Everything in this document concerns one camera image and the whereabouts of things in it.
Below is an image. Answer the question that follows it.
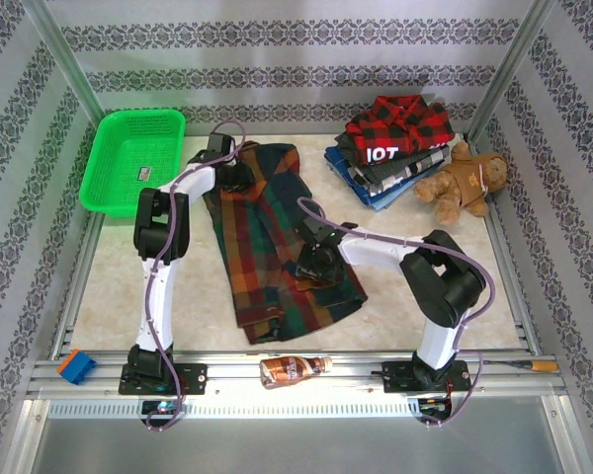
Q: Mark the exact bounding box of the blue plaid folded shirt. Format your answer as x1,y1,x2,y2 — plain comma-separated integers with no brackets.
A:
323,147,377,208

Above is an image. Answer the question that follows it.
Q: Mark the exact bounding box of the brown drink bottle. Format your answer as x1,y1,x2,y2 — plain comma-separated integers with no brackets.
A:
259,355,333,390

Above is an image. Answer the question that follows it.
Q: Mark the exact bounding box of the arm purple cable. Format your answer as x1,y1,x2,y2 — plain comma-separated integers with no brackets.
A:
296,197,498,430
144,120,248,432

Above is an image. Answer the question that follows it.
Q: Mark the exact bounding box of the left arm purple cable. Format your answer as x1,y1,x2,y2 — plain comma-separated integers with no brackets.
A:
144,120,248,432

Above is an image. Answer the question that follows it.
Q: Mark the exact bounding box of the metal front shelf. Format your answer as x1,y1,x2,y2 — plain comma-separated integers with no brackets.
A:
24,397,569,474

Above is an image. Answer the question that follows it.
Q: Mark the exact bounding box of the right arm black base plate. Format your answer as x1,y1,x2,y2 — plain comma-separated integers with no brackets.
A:
382,359,471,395

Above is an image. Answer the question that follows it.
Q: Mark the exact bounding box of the brown teddy bear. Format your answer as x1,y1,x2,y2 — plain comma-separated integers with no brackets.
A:
413,141,509,226

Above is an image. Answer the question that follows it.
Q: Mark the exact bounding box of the blue orange toy block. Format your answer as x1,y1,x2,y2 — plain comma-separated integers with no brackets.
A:
55,349,99,385

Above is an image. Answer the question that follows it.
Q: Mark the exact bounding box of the aluminium frame post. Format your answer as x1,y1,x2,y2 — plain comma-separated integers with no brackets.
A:
466,0,558,140
27,0,108,124

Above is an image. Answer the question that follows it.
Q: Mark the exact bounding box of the grey white plaid shirt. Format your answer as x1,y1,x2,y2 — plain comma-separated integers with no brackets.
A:
350,145,454,197

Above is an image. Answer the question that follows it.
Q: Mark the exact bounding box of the green plastic basket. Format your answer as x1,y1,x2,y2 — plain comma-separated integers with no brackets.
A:
78,108,188,220

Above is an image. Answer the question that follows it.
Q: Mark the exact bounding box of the aluminium front rail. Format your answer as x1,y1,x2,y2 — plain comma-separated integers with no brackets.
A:
27,351,572,401

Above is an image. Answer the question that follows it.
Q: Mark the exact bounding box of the red black plaid shirt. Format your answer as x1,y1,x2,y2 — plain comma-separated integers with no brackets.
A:
344,94,457,167

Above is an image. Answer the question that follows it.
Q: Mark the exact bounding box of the light blue folded shirt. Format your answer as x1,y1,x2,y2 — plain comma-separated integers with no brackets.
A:
363,185,416,213

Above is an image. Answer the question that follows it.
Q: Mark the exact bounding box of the multicolour plaid long sleeve shirt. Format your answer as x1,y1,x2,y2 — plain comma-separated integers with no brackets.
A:
202,141,370,346

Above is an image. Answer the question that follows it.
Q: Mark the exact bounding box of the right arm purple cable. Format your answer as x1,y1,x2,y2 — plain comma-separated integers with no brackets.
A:
296,197,498,430

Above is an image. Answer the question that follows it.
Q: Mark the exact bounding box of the dark olive folded shirt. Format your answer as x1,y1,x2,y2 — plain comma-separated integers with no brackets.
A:
334,135,426,182

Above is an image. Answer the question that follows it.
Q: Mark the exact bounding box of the screwdriver with orange handle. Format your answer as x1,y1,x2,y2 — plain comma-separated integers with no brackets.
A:
483,359,559,375

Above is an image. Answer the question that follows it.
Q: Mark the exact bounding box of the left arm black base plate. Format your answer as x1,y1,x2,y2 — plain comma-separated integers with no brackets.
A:
118,362,208,396

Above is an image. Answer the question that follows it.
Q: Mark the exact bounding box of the slotted cable duct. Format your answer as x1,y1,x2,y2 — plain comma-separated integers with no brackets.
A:
46,399,421,419

